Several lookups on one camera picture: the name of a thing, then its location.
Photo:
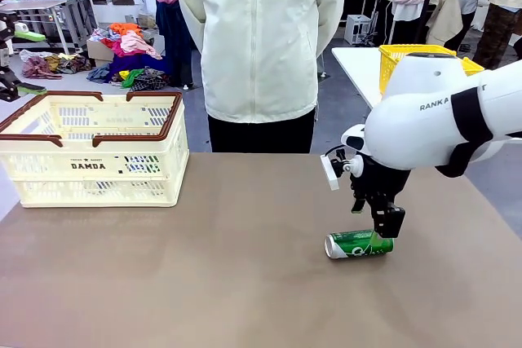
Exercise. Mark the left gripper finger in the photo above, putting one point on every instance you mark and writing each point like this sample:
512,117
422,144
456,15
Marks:
8,32
10,87

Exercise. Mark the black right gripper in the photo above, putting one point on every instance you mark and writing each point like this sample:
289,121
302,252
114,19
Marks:
379,181

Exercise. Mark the green drink can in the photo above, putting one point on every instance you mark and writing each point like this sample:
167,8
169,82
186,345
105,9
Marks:
359,244
155,159

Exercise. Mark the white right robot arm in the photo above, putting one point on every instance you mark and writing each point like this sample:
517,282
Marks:
428,120

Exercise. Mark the cream plastic shopping basket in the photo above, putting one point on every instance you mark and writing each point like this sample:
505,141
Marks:
98,185

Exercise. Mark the yellow plastic basket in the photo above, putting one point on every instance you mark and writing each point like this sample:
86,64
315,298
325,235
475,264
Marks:
389,67

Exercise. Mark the grey metal work table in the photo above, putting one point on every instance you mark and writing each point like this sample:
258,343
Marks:
36,3

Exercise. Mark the dull patterned clothes pile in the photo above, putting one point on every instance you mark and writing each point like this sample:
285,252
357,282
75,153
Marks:
49,64

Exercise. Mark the cardboard box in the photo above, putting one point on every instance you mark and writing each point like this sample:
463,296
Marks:
98,52

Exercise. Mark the colourful clothes pile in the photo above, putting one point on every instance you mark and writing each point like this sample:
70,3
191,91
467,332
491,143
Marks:
130,50

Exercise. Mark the white side table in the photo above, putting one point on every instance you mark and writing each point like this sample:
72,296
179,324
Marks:
355,71

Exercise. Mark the white computer case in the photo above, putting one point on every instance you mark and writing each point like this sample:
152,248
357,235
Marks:
358,29

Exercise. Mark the beige hanging coat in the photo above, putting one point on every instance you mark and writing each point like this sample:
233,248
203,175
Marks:
446,18

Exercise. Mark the person in cream jacket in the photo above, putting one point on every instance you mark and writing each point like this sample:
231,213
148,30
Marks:
257,38

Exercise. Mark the bystander in camouflage trousers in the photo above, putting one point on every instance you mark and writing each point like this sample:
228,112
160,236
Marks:
495,30

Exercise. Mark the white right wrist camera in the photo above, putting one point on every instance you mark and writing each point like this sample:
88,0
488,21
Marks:
332,173

